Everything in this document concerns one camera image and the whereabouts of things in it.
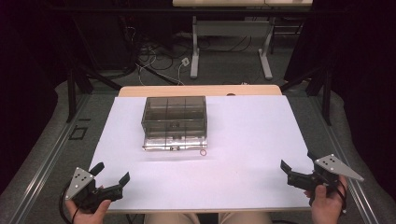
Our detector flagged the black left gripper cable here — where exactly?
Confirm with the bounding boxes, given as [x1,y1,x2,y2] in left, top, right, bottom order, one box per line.
[58,183,78,224]

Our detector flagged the black metal stand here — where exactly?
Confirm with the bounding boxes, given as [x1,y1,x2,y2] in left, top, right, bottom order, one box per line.
[280,64,332,127]
[65,66,123,124]

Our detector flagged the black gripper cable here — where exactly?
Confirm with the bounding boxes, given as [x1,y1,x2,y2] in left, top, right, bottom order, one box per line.
[58,183,78,224]
[335,178,348,217]

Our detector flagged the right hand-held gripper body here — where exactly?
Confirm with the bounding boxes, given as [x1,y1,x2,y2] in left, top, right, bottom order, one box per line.
[287,153,365,206]

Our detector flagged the white table mat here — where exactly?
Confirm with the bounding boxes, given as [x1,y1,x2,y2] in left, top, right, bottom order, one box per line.
[89,94,313,211]

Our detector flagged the light wooden table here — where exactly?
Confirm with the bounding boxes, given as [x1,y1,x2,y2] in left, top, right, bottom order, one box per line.
[118,84,283,98]

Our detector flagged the white-framed background desk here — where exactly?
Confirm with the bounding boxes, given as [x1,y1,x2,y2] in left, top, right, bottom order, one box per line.
[172,0,314,80]

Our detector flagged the person's legs in beige pants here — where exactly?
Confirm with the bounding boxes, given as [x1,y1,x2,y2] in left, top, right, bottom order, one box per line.
[143,212,274,224]

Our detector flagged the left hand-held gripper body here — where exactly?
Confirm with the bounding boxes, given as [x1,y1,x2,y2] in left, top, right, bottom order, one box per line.
[64,166,124,215]

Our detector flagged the person's left hand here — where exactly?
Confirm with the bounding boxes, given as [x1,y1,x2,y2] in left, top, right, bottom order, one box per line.
[64,199,112,224]

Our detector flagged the metal floor rail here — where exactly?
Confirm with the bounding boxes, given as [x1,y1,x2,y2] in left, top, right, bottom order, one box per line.
[8,92,92,224]
[311,94,380,224]

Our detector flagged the person's right hand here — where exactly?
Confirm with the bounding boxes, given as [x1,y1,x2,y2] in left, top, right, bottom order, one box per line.
[304,175,348,224]

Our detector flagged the white floor cable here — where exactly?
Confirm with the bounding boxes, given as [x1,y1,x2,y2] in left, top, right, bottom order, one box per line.
[135,46,187,87]

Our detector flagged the transparent grey drawer organizer box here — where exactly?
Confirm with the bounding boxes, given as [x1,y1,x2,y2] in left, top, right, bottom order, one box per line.
[141,95,208,152]

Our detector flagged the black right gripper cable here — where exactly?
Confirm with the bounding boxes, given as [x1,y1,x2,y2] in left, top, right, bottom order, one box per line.
[335,178,348,217]

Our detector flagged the black floor cables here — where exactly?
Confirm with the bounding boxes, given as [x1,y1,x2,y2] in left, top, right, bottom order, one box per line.
[124,18,253,72]

